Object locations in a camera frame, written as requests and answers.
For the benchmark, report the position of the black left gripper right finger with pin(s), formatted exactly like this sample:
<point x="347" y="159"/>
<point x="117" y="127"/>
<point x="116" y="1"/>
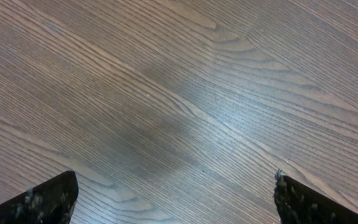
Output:
<point x="299" y="204"/>

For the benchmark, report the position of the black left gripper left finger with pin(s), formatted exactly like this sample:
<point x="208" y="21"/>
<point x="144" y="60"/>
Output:
<point x="51" y="202"/>

